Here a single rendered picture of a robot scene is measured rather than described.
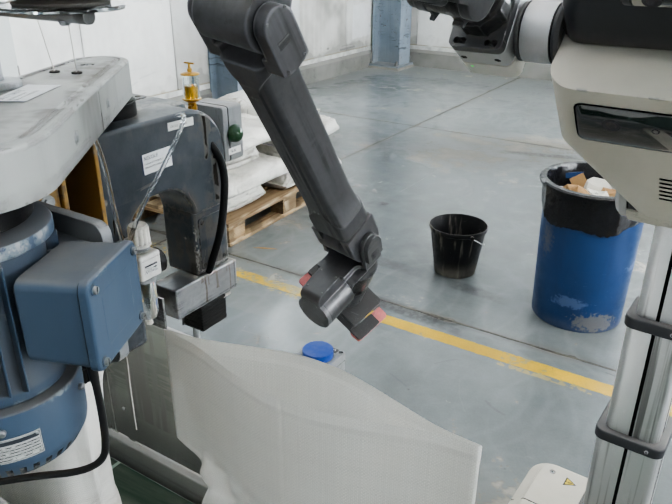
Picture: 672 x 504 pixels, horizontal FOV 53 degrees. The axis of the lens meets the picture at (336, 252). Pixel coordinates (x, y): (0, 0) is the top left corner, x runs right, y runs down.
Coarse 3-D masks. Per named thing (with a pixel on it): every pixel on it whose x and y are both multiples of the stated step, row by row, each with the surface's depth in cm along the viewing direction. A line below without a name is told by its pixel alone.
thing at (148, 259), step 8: (144, 224) 91; (128, 232) 91; (136, 232) 90; (144, 232) 91; (136, 240) 91; (144, 240) 91; (144, 248) 91; (152, 248) 94; (136, 256) 91; (144, 256) 91; (152, 256) 92; (144, 264) 92; (152, 264) 93; (160, 264) 94; (144, 272) 92; (152, 272) 93; (160, 272) 94; (144, 280) 92; (152, 280) 94; (152, 320) 97
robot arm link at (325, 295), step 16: (368, 240) 92; (336, 256) 97; (368, 256) 93; (320, 272) 96; (336, 272) 95; (352, 272) 95; (304, 288) 95; (320, 288) 94; (336, 288) 95; (304, 304) 96; (320, 304) 94; (336, 304) 95; (320, 320) 97
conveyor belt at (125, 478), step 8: (112, 464) 169; (120, 464) 169; (120, 472) 166; (128, 472) 166; (136, 472) 166; (120, 480) 164; (128, 480) 164; (136, 480) 164; (144, 480) 164; (120, 488) 161; (128, 488) 161; (136, 488) 161; (144, 488) 161; (152, 488) 161; (160, 488) 161; (120, 496) 159; (128, 496) 159; (136, 496) 159; (144, 496) 159; (152, 496) 159; (160, 496) 159; (168, 496) 159; (176, 496) 159
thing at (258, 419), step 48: (192, 384) 100; (240, 384) 89; (288, 384) 96; (336, 384) 92; (192, 432) 104; (240, 432) 93; (288, 432) 86; (336, 432) 83; (384, 432) 81; (432, 432) 81; (240, 480) 97; (288, 480) 89; (336, 480) 86; (384, 480) 84; (432, 480) 82
